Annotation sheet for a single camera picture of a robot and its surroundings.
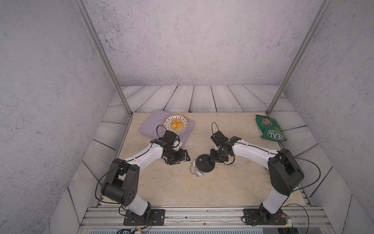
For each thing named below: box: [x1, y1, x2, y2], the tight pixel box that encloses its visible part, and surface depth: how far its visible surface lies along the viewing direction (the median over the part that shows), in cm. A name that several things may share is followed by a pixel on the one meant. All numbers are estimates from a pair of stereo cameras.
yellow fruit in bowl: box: [170, 118, 184, 131], surface depth 112 cm
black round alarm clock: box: [192, 154, 216, 177], surface depth 89 cm
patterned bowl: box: [162, 113, 190, 135], surface depth 113 cm
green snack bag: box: [255, 115, 287, 142], surface depth 110 cm
